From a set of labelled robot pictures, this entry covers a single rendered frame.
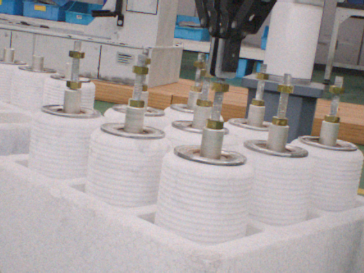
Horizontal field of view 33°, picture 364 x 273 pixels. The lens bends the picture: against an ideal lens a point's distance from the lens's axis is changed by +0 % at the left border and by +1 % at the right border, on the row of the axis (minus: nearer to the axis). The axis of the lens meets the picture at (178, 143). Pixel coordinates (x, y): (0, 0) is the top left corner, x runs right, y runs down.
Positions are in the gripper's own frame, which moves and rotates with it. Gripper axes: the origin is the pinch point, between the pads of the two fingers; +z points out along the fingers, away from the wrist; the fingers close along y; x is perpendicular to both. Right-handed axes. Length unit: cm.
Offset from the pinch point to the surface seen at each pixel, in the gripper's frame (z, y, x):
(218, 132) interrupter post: 7.4, -1.1, 0.0
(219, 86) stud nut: 2.8, -0.7, 0.5
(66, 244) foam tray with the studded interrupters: 22.5, 9.4, 10.7
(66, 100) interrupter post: 8.5, 22.1, 7.6
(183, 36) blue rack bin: 6, 418, -241
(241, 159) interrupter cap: 9.9, -2.0, -2.6
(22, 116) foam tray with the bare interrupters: 18, 62, 1
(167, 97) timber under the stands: 28, 179, -96
